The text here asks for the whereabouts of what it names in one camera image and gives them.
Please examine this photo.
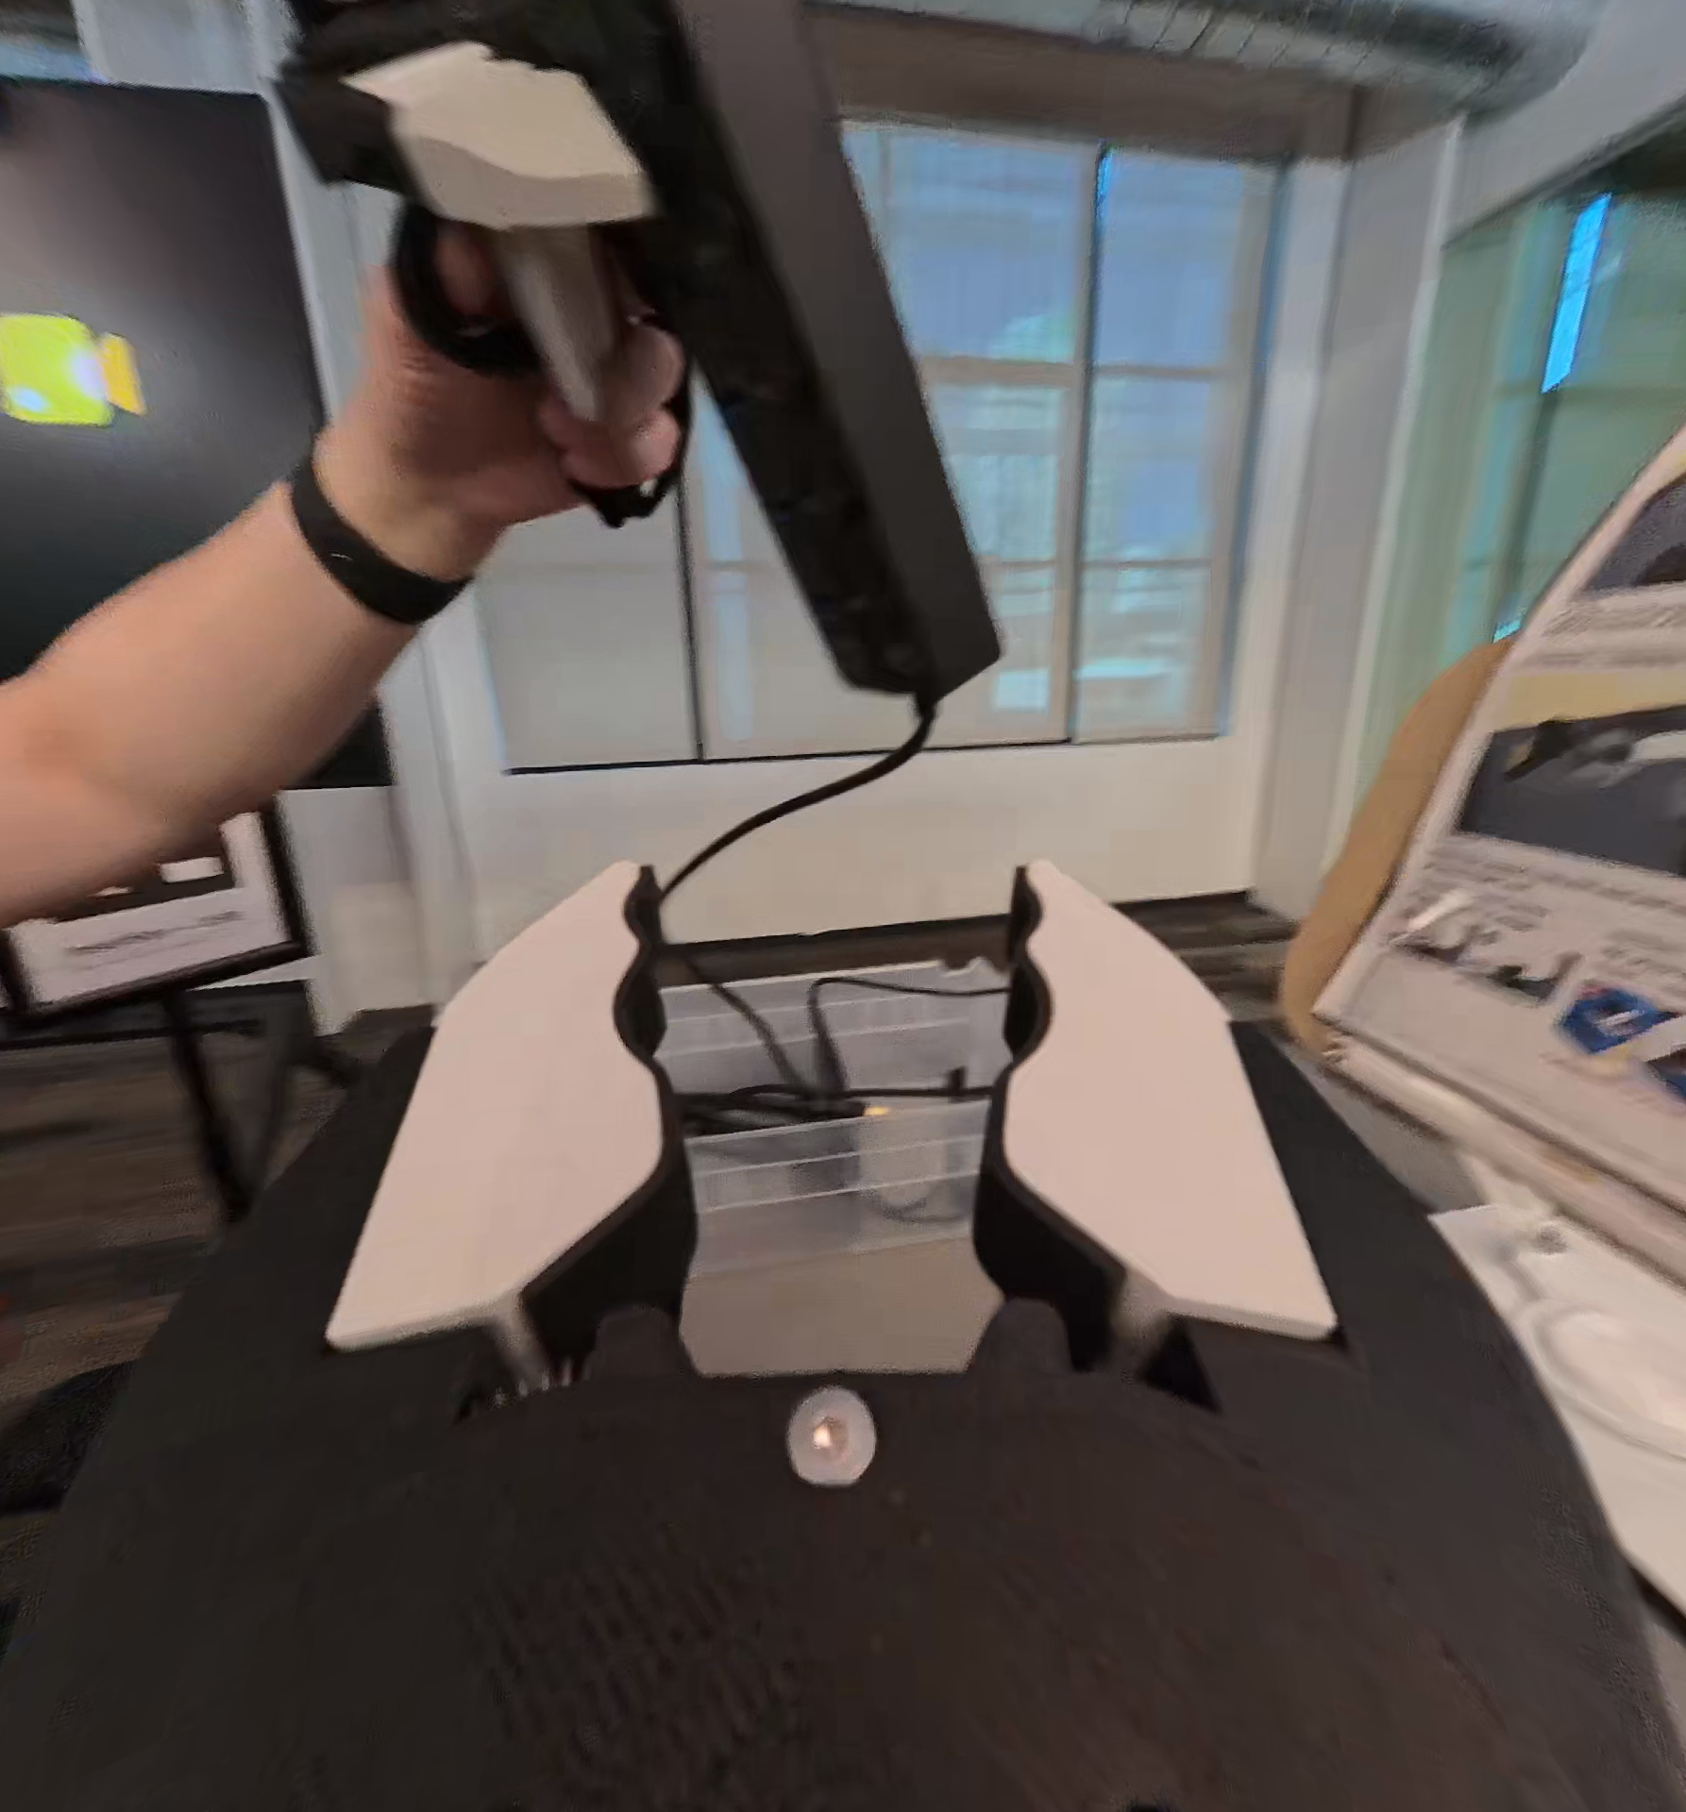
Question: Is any person's left hand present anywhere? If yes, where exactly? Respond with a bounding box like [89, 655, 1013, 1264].
[317, 225, 693, 575]

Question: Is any framed marker sign on stand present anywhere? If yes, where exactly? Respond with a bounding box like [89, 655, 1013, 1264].
[0, 807, 320, 1221]

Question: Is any narrow side window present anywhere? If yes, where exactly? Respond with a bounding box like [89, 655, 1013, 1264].
[1437, 84, 1686, 642]

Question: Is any printed instruction sheet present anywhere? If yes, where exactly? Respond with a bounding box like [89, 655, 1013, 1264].
[1318, 353, 1686, 1246]

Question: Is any large gridded window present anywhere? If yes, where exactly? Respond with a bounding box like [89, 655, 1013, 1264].
[504, 120, 1277, 773]

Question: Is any instruction sheet on stand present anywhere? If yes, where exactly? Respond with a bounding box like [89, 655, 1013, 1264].
[1282, 637, 1525, 1057]

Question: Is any black usb hub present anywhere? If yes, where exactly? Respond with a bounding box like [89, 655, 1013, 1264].
[652, 0, 1003, 698]

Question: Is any clear plastic bin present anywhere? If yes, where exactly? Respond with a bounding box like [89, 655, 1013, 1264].
[652, 959, 1013, 1275]

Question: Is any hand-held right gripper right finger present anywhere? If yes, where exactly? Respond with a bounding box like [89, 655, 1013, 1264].
[973, 859, 1339, 1368]

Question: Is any person's left forearm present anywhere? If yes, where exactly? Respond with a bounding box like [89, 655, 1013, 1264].
[0, 486, 426, 952]

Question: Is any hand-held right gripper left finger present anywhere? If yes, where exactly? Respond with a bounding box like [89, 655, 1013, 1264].
[323, 861, 697, 1382]

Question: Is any large black wall screen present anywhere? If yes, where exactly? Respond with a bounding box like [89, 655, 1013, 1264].
[0, 69, 395, 795]

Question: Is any black wristband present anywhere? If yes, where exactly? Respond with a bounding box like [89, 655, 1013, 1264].
[287, 460, 475, 628]

